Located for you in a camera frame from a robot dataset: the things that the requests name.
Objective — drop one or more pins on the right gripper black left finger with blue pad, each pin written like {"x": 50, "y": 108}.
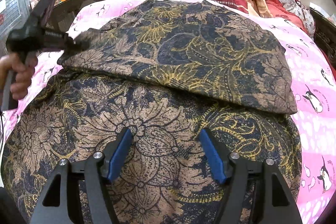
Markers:
{"x": 59, "y": 201}

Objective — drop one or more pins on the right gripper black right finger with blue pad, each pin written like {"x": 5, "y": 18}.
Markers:
{"x": 272, "y": 201}

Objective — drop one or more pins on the dark floral patterned garment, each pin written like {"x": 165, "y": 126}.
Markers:
{"x": 165, "y": 70}

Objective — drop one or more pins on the person's left hand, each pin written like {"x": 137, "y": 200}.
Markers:
{"x": 24, "y": 75}

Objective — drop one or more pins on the dark wooden side table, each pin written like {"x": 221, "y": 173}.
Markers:
{"x": 64, "y": 13}

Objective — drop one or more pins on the pink penguin bed sheet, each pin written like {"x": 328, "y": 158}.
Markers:
{"x": 309, "y": 69}

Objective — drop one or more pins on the dark carved wooden cabinet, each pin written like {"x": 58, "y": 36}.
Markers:
{"x": 324, "y": 35}

